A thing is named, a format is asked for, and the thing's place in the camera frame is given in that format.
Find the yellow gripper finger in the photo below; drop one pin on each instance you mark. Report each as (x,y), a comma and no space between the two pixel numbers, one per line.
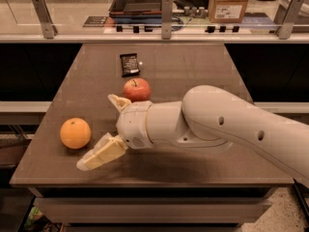
(119,103)
(107,149)

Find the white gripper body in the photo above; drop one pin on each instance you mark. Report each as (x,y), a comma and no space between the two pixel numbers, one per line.
(132,125)

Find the orange fruit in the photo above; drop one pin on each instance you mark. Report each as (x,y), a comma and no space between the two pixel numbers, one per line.
(75,133)

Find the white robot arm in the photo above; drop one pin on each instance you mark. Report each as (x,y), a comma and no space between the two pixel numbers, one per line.
(206,119)

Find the red apple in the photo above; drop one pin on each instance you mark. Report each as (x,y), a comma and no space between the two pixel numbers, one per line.
(137,90)

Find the black snack packet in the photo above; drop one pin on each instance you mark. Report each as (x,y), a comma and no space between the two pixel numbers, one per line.
(129,64)

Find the brown table with drawers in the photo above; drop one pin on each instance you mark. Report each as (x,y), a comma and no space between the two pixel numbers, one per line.
(156,186)

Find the open dark tray box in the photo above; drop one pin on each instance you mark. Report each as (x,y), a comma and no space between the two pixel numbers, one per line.
(150,8)

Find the glass barrier panel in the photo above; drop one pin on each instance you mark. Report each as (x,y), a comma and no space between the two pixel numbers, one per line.
(139,20)

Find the cardboard box with label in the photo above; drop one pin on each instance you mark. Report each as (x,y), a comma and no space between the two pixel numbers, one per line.
(230,3)

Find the left metal glass bracket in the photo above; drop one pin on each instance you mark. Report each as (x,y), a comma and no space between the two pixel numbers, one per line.
(49,29)

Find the metal glass bracket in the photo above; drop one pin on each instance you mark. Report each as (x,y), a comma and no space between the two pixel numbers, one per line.
(49,29)
(286,17)
(166,19)

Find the middle metal glass bracket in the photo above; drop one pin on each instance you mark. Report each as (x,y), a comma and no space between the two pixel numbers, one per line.
(166,19)

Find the right metal glass bracket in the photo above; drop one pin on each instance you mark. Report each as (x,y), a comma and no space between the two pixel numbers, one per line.
(286,17)

